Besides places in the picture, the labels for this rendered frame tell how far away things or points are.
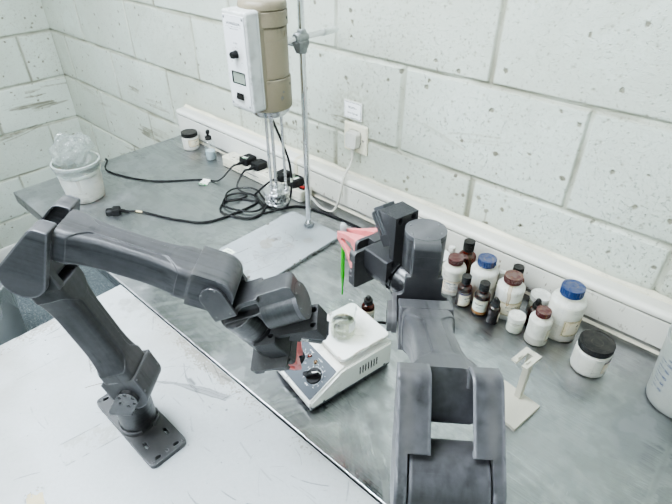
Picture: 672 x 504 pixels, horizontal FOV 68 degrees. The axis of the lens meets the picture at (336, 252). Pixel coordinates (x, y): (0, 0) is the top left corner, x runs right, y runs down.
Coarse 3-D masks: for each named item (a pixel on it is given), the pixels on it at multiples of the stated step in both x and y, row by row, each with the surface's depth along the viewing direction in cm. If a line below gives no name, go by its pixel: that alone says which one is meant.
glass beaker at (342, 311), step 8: (328, 304) 94; (336, 304) 96; (344, 304) 96; (352, 304) 95; (336, 312) 91; (344, 312) 98; (352, 312) 92; (336, 320) 93; (344, 320) 92; (352, 320) 93; (336, 328) 94; (344, 328) 93; (352, 328) 94; (336, 336) 95; (344, 336) 95; (352, 336) 96
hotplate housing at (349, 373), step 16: (320, 352) 96; (368, 352) 96; (384, 352) 99; (336, 368) 93; (352, 368) 94; (368, 368) 98; (336, 384) 93; (352, 384) 98; (304, 400) 93; (320, 400) 93
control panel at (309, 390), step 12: (312, 348) 98; (312, 360) 96; (324, 360) 95; (288, 372) 97; (300, 372) 96; (324, 372) 94; (300, 384) 94; (312, 384) 93; (324, 384) 92; (312, 396) 92
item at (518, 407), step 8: (520, 352) 89; (528, 352) 89; (512, 360) 87; (528, 360) 87; (536, 360) 87; (528, 368) 86; (520, 376) 92; (528, 376) 92; (504, 384) 98; (520, 384) 93; (512, 392) 96; (520, 392) 94; (512, 400) 94; (520, 400) 94; (528, 400) 94; (512, 408) 93; (520, 408) 93; (528, 408) 93; (536, 408) 93; (512, 416) 92; (520, 416) 92; (528, 416) 92; (512, 424) 90; (520, 424) 90
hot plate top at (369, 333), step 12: (360, 312) 103; (360, 324) 100; (372, 324) 100; (360, 336) 97; (372, 336) 97; (384, 336) 97; (336, 348) 94; (348, 348) 94; (360, 348) 94; (348, 360) 93
